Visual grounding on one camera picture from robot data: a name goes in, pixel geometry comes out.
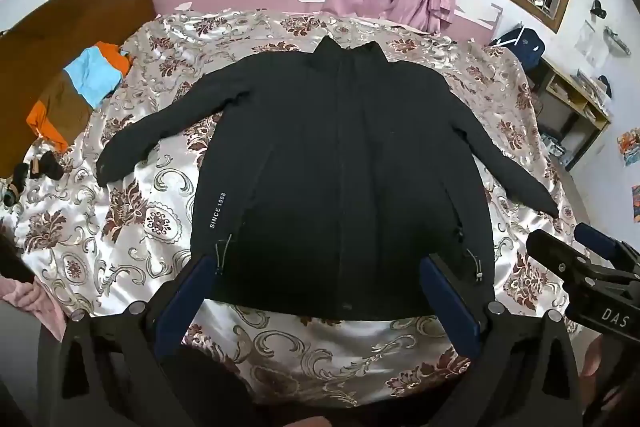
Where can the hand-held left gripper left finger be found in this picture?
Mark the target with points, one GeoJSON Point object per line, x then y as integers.
{"type": "Point", "coordinates": [181, 307]}

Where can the wooden headboard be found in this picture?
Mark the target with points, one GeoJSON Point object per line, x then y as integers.
{"type": "Point", "coordinates": [50, 37]}

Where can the brown folded garment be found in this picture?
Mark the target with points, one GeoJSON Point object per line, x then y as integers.
{"type": "Point", "coordinates": [65, 107]}

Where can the black jacket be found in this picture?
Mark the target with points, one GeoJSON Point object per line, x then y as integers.
{"type": "Point", "coordinates": [325, 157]}

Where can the black wall fixture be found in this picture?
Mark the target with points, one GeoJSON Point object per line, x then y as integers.
{"type": "Point", "coordinates": [598, 7]}

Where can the person's right hand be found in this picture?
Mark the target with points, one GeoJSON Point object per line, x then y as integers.
{"type": "Point", "coordinates": [593, 357]}

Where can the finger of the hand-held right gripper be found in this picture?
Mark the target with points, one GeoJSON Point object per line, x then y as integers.
{"type": "Point", "coordinates": [555, 252]}
{"type": "Point", "coordinates": [597, 241]}

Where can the clear plastic wall bag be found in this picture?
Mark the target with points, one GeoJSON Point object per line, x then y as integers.
{"type": "Point", "coordinates": [590, 42]}

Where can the dark cloth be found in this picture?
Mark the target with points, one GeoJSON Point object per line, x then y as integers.
{"type": "Point", "coordinates": [15, 259]}

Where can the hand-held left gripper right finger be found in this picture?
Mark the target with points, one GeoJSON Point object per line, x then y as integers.
{"type": "Point", "coordinates": [451, 307]}

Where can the blue backpack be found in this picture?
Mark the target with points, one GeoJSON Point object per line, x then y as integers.
{"type": "Point", "coordinates": [522, 44]}

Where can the wooden shelf unit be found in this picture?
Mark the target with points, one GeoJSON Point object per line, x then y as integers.
{"type": "Point", "coordinates": [575, 107]}

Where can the orange folded garment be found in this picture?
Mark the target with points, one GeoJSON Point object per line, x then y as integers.
{"type": "Point", "coordinates": [112, 54]}

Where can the black sandal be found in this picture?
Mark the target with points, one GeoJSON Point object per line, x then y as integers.
{"type": "Point", "coordinates": [15, 187]}
{"type": "Point", "coordinates": [47, 166]}

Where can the grey wall rack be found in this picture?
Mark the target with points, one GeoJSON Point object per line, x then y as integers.
{"type": "Point", "coordinates": [617, 41]}

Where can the colourful wall poster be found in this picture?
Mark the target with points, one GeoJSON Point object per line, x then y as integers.
{"type": "Point", "coordinates": [636, 204]}
{"type": "Point", "coordinates": [630, 148]}

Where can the light blue folded garment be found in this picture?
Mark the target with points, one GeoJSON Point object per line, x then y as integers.
{"type": "Point", "coordinates": [92, 74]}

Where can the floral satin bed sheet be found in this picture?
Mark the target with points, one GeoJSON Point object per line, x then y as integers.
{"type": "Point", "coordinates": [125, 232]}

